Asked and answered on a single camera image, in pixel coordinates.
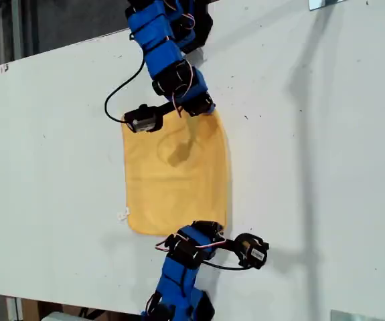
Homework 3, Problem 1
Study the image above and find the white table leg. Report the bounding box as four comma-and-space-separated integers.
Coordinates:
6, 296, 23, 321

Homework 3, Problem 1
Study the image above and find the white container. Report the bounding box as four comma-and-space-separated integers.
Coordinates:
40, 311, 81, 321

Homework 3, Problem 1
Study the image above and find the black camera cable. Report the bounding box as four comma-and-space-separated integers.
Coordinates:
104, 57, 146, 123
201, 259, 246, 272

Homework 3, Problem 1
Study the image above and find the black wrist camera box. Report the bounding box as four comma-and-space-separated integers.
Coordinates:
123, 104, 164, 134
233, 232, 271, 270

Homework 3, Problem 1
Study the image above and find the black camera stalk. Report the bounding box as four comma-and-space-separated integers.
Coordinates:
158, 101, 177, 116
212, 238, 238, 254

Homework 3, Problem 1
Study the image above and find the yellow square towel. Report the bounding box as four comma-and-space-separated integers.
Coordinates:
121, 110, 231, 237

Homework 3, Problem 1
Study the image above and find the steel plate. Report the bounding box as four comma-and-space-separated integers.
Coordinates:
308, 0, 345, 11

